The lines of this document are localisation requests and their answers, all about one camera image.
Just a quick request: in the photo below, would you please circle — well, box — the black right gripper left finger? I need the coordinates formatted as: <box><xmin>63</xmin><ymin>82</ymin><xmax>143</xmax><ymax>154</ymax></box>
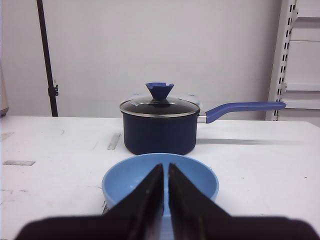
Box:
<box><xmin>16</xmin><ymin>164</ymin><xmax>164</xmax><ymax>240</ymax></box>

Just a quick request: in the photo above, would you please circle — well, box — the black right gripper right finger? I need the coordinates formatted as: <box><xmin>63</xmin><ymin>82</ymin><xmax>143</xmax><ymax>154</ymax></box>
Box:
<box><xmin>168</xmin><ymin>163</ymin><xmax>316</xmax><ymax>240</ymax></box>

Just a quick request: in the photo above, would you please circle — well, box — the light blue bowl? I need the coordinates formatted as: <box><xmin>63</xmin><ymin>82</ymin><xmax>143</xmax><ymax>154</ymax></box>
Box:
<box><xmin>101</xmin><ymin>152</ymin><xmax>220</xmax><ymax>240</ymax></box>

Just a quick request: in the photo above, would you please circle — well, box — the dark blue saucepan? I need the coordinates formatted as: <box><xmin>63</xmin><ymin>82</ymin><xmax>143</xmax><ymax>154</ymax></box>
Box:
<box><xmin>122</xmin><ymin>101</ymin><xmax>286</xmax><ymax>155</ymax></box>

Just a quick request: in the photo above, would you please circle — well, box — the glass pot lid blue knob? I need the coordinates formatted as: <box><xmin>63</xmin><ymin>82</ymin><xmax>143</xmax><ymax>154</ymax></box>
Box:
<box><xmin>119</xmin><ymin>82</ymin><xmax>200</xmax><ymax>118</ymax></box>

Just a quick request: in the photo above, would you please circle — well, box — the black tripod pole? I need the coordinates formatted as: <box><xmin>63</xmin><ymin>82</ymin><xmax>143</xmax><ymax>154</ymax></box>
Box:
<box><xmin>36</xmin><ymin>0</ymin><xmax>59</xmax><ymax>117</ymax></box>

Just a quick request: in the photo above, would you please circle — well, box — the white slotted shelf upright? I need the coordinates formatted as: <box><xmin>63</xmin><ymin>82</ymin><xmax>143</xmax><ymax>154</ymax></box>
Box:
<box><xmin>264</xmin><ymin>0</ymin><xmax>320</xmax><ymax>122</ymax></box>

